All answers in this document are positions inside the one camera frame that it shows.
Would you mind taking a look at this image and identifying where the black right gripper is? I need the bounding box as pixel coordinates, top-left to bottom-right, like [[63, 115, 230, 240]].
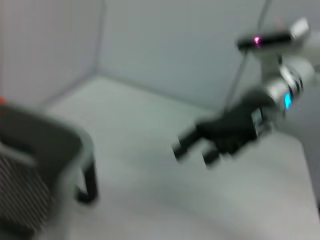
[[171, 87, 275, 169]]

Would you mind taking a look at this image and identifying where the grey perforated storage bin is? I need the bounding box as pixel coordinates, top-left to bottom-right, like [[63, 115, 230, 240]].
[[0, 102, 95, 240]]

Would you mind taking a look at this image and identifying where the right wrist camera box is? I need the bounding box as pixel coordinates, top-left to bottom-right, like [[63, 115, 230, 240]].
[[236, 17, 311, 52]]

